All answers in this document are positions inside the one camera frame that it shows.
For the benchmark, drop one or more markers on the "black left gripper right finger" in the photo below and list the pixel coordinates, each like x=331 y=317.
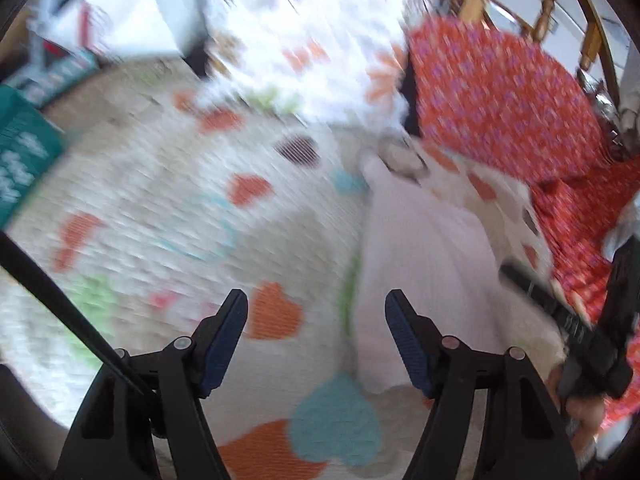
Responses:
x=494 y=404

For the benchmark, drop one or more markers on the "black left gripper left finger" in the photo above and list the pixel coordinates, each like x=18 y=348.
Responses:
x=113 y=433

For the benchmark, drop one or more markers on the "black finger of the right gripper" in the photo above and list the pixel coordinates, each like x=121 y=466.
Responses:
x=539 y=295

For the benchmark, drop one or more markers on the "light pink small garment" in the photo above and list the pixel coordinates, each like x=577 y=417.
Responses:
x=441 y=240

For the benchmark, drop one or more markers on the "person's hand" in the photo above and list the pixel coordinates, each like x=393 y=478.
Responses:
x=588 y=412

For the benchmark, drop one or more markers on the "quilted heart pattern bedspread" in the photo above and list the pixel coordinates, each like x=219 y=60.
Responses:
x=152 y=215

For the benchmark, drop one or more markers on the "black diagonal rod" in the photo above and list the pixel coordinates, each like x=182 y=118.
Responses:
x=25 y=271

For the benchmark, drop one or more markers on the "red floral pillow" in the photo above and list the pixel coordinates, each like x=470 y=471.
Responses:
x=500 y=100

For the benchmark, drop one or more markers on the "wooden spindle headboard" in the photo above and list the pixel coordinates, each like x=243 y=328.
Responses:
x=572 y=31

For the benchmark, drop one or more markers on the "teal package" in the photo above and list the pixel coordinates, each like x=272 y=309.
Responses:
x=30 y=145

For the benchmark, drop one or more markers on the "teal box with coloured dots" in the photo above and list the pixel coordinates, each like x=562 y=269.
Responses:
x=39 y=85

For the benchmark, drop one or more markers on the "white floral pillow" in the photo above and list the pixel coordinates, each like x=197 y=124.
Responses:
x=333 y=62

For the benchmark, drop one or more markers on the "white printed plastic bag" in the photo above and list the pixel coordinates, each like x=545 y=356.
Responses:
x=117 y=30

